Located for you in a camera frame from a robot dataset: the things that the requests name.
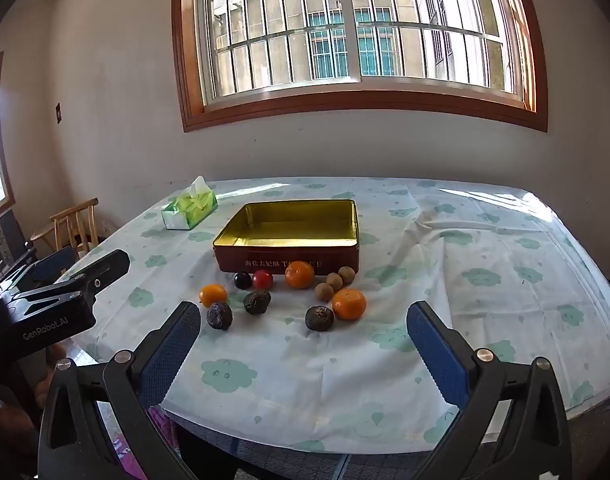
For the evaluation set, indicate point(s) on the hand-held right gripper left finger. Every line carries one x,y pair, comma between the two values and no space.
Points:
175,350

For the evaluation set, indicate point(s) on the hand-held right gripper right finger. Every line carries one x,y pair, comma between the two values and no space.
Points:
435,355

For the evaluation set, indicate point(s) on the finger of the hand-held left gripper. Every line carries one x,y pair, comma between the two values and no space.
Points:
55,263
102,267

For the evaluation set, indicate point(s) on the wrinkled dark passion fruit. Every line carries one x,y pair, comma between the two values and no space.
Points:
257,302
219,316
319,318

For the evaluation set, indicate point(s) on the small orange tangerine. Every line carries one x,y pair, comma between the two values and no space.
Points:
213,294

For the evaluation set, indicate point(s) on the dark purple plum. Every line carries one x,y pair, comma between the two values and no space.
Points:
243,280

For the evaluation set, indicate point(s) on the red cherry tomato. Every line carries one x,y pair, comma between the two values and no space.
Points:
263,278

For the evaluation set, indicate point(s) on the brown longan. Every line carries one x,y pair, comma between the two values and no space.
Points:
324,291
334,281
346,274

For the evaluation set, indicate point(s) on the red and gold tin box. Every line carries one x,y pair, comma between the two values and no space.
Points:
285,225

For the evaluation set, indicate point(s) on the person's left hand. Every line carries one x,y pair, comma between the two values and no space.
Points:
55,351

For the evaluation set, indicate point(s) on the wooden chair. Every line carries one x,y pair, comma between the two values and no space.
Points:
75,225

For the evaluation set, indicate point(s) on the dark furniture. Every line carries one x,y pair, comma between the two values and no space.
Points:
12,250

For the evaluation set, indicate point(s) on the white cloud print tablecloth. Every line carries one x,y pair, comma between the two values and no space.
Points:
435,285

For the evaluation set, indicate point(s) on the pink patterned cloth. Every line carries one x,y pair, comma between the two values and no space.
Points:
157,422

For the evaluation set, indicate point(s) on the green tissue pack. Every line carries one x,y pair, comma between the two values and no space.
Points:
192,207

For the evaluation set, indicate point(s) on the dark wall switch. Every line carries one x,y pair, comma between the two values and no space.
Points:
58,112

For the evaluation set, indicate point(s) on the large wooden frame window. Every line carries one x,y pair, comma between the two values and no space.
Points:
335,102

